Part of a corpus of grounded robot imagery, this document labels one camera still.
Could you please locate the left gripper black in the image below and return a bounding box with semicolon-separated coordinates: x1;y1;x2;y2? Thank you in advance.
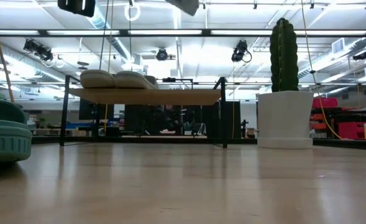
57;0;96;18

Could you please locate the grey rubber slide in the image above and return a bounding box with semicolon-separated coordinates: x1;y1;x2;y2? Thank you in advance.
80;68;117;89
113;70;159;90

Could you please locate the person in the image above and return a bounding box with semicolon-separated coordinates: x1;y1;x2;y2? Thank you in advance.
157;104;183;135

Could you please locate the green cactus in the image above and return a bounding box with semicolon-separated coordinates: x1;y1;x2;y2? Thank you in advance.
269;17;300;93

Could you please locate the white plant pot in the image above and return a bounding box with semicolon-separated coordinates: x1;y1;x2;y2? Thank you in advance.
257;90;314;149

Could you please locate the red plastic bin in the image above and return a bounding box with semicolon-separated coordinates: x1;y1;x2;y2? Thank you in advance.
337;121;366;140
312;97;339;109

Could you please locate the white ring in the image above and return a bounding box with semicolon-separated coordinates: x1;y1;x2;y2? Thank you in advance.
124;2;142;22

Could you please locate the black horizontal frame bar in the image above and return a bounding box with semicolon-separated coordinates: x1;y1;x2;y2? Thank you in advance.
0;28;366;38

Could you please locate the yellow cable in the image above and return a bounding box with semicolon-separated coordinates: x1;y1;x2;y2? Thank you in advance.
0;34;16;104
300;0;345;141

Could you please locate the wooden shelf with black frame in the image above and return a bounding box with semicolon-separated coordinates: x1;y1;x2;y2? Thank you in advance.
59;75;229;149

